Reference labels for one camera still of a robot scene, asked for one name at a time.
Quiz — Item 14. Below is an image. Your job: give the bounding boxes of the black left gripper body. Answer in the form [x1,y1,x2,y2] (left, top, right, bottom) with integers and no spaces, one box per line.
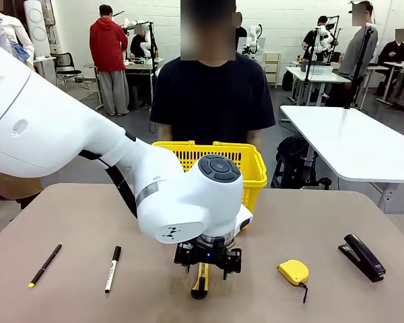
[174,235,242,268]

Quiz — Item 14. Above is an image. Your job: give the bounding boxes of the yellow tape measure black strap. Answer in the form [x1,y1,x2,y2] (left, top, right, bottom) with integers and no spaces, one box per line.
[276,259,310,304]

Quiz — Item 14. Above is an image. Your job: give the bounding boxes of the person's left forearm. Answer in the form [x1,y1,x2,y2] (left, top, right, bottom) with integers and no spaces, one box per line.
[246,129,264,152]

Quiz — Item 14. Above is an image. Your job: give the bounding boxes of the large white table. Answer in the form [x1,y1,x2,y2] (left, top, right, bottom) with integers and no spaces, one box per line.
[279,104,404,215]

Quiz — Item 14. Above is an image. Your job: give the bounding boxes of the person in red hoodie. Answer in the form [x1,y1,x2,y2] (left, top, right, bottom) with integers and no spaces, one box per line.
[89,4,131,117]

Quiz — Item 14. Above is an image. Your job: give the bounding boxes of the mannequin white shirt orange trousers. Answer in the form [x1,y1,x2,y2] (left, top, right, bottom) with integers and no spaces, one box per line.
[0,13,36,72]

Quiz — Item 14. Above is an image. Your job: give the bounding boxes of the person in black at robot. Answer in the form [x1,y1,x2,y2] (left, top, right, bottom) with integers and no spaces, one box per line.
[301,15,339,62]

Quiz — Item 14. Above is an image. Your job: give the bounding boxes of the yellow plastic shopping basket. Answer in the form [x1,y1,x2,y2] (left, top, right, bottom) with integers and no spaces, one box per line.
[151,141,268,231]

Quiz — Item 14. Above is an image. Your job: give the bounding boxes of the black office chair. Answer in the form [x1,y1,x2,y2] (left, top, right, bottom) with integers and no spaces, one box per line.
[49,52,90,91]

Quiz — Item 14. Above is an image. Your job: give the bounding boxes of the yellow black utility knife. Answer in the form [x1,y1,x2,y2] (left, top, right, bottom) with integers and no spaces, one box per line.
[191,262,211,301]

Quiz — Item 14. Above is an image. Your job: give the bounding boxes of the white drawer cabinet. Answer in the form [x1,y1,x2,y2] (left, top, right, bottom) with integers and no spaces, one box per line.
[263,51,282,85]

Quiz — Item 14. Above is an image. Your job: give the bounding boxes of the white background table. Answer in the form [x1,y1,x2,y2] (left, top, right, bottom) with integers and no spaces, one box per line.
[285,65,351,106]

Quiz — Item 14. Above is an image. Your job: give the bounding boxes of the black stapler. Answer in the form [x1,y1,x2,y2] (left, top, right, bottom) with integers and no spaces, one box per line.
[337,234,387,283]

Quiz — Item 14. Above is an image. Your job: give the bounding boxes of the black highlighter pen yellow tip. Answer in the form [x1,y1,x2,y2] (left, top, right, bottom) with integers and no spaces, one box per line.
[28,243,63,289]

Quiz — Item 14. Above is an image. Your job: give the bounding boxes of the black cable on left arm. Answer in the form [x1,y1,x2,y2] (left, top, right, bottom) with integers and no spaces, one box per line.
[78,133,139,219]

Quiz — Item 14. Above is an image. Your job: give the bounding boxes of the background person in black shirt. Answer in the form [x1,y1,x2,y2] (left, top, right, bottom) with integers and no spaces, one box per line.
[129,26,153,59]

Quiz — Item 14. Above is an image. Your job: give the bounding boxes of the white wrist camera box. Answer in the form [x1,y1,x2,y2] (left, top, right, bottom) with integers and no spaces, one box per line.
[234,204,255,234]

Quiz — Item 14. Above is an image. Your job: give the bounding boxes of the black tripod stand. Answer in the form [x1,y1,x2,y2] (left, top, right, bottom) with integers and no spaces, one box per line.
[343,25,375,110]

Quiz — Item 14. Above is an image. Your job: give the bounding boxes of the black backpack under table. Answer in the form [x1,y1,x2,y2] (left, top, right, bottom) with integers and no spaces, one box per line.
[271,134,333,190]

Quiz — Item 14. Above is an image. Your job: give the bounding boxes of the white standing air conditioner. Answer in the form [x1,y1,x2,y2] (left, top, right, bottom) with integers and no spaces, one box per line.
[23,0,52,57]

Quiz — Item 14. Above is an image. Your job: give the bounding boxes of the person in navy t-shirt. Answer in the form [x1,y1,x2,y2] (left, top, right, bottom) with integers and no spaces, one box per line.
[149,0,277,152]

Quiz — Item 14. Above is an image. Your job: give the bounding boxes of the person in grey sweater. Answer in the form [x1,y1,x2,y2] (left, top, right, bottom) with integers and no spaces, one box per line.
[336,0,380,106]

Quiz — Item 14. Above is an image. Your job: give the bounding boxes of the background work table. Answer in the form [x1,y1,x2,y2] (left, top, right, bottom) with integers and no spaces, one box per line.
[83,56,165,109]

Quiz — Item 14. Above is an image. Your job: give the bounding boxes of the seated person in black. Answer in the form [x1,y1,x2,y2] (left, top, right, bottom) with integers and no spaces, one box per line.
[376,28,404,96]

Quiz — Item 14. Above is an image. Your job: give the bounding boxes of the white marker pen black cap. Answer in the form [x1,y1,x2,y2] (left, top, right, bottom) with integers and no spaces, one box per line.
[104,245,123,294]

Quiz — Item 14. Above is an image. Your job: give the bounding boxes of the person's right forearm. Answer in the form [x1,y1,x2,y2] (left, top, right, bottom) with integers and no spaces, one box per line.
[157,122,174,142]

